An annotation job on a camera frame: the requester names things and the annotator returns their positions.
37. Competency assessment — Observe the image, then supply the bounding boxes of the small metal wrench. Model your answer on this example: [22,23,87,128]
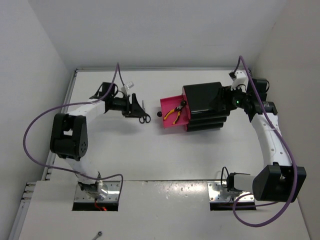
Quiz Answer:
[92,231,103,240]

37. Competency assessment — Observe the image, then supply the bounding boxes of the black handled scissors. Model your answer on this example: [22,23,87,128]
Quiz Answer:
[139,100,151,124]

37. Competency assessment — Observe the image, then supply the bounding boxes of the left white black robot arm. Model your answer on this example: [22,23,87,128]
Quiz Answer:
[50,82,151,201]

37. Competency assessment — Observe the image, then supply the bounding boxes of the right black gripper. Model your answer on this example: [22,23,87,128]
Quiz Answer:
[209,83,251,112]

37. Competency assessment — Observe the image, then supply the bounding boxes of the purple cable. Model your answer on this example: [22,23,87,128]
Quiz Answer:
[23,62,126,198]
[232,55,298,228]

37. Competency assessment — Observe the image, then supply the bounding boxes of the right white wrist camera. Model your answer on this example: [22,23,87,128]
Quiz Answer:
[229,70,248,91]

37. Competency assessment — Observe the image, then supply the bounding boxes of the white front platform board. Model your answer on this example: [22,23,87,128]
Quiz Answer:
[19,181,309,240]

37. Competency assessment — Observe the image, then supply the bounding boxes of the pink top drawer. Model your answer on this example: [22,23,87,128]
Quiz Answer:
[180,94,188,108]

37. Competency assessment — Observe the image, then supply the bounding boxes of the yellow handled pliers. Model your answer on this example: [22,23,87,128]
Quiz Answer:
[163,101,186,125]

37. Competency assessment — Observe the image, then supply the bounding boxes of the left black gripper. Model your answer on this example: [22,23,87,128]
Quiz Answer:
[110,91,147,117]

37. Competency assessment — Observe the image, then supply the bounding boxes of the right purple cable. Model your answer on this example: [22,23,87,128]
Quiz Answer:
[232,55,298,228]

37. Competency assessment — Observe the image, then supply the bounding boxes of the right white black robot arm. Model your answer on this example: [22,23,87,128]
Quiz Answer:
[210,84,307,202]

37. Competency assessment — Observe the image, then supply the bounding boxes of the black drawer cabinet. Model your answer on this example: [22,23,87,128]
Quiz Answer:
[182,82,230,132]

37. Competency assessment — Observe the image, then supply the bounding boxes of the pink drawer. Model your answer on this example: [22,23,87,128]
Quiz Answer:
[185,124,190,132]
[160,95,190,129]
[180,94,188,108]

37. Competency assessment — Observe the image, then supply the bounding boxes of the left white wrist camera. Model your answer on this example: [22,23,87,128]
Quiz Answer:
[121,81,134,93]

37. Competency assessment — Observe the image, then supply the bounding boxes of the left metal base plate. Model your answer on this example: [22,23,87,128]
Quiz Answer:
[74,181,121,204]

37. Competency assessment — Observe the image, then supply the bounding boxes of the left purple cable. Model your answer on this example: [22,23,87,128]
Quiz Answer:
[23,62,126,198]

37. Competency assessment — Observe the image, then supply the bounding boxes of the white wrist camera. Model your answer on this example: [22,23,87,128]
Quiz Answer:
[229,70,248,91]
[121,81,134,93]

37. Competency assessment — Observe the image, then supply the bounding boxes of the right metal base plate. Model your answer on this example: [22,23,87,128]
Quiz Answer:
[207,180,255,204]

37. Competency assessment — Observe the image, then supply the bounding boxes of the metal base plate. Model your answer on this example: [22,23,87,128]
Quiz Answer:
[207,180,255,204]
[74,181,121,204]

